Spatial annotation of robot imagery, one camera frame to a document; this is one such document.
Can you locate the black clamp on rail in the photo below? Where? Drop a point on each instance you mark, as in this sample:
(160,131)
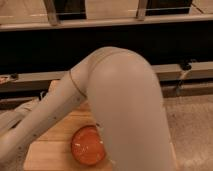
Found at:
(186,65)

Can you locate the orange bowl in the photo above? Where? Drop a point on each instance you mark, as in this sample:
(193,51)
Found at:
(87,147)

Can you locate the aluminium frame rail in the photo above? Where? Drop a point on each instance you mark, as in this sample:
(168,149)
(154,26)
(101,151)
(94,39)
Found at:
(167,72)

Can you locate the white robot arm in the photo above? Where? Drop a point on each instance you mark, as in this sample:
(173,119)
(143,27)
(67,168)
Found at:
(126,101)

